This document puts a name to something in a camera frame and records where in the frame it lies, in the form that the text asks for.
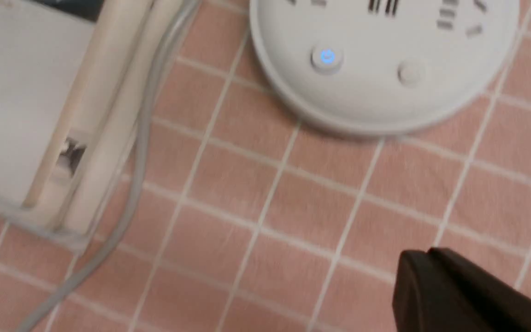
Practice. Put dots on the bottom white book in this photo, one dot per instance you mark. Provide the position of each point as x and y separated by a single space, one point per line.
40 218

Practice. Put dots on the middle white book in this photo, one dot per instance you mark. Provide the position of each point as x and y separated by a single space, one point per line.
108 98

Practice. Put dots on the white desk lamp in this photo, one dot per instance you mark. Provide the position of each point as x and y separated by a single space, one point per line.
380 67

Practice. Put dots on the white book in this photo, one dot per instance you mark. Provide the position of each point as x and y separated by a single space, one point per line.
40 218
108 98
41 52

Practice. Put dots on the pink checkered tablecloth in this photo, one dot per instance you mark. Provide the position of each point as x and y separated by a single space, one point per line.
252 222

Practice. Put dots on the top white book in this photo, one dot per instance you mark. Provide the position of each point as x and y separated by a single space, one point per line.
41 52

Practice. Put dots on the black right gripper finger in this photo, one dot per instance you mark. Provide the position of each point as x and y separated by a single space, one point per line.
439 290

